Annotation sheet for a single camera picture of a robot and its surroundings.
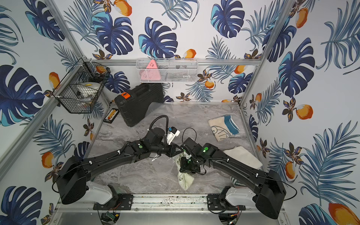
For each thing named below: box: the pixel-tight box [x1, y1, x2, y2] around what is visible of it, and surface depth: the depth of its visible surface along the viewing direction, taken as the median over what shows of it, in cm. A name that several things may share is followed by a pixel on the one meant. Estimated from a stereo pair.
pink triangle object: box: [139, 59, 162, 82], surface depth 92 cm
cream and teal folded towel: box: [208, 114, 240, 142], surface depth 104 cm
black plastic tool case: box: [114, 82, 165, 128], surface depth 97 cm
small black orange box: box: [103, 107, 120, 124], surface depth 112 cm
